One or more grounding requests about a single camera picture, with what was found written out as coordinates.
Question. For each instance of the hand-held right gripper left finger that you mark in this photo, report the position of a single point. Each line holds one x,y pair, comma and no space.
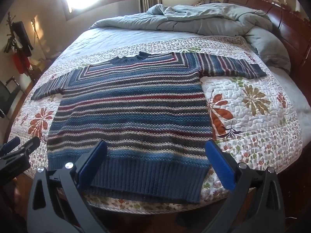
93,162

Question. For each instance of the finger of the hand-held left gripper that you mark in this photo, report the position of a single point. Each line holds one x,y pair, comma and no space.
24,149
12,143

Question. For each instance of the black chair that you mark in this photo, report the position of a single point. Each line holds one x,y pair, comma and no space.
8,94

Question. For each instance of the red cloth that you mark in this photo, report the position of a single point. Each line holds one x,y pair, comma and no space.
20,63

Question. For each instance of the colourful cloth pile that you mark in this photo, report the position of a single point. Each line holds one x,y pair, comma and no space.
206,2

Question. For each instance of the floral quilted bedspread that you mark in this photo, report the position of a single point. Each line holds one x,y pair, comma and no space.
255,116

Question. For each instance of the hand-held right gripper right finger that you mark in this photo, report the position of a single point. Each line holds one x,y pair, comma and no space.
220,165

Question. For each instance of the grey duvet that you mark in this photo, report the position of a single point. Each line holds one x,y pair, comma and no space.
206,21

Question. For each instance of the striped knitted sweater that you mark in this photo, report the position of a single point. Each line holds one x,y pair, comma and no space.
133,106

